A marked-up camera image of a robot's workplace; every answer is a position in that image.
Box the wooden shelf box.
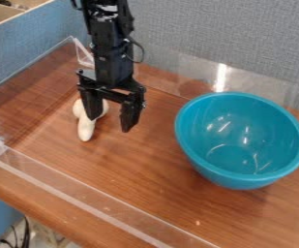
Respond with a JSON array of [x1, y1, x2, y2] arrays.
[[0, 0, 53, 23]]

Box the black cables under table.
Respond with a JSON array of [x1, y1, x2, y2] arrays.
[[0, 215, 32, 248]]

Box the clear acrylic barrier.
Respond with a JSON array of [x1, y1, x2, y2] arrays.
[[0, 39, 299, 248]]

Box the blue plastic bowl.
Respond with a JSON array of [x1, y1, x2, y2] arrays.
[[175, 92, 299, 190]]

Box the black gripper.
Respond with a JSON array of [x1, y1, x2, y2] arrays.
[[76, 45, 147, 133]]

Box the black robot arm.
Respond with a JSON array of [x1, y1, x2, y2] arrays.
[[69, 0, 147, 133]]

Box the white toy mushroom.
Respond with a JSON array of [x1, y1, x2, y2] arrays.
[[72, 99, 96, 141]]

